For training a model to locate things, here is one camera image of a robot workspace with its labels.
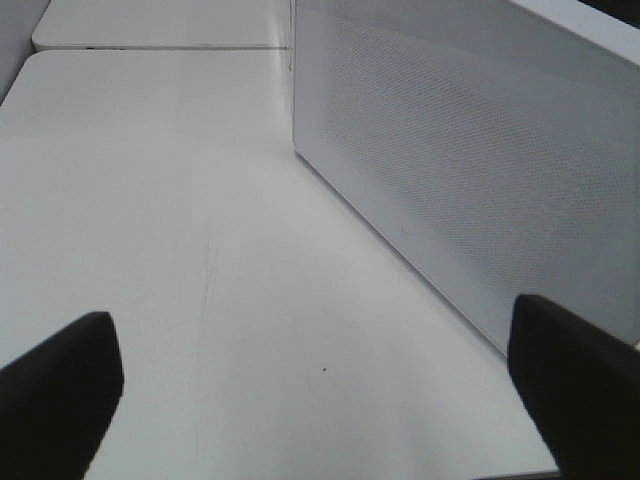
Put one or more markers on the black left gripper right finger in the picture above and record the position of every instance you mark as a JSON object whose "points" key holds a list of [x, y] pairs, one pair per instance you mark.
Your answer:
{"points": [[580, 387]]}

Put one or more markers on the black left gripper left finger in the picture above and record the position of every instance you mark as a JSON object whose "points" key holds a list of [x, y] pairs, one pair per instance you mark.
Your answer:
{"points": [[58, 400]]}

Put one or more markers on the white microwave door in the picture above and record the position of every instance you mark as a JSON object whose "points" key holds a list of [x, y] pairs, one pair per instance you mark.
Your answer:
{"points": [[494, 151]]}

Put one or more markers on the white microwave oven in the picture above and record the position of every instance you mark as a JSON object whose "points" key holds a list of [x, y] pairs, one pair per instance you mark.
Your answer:
{"points": [[617, 37]]}

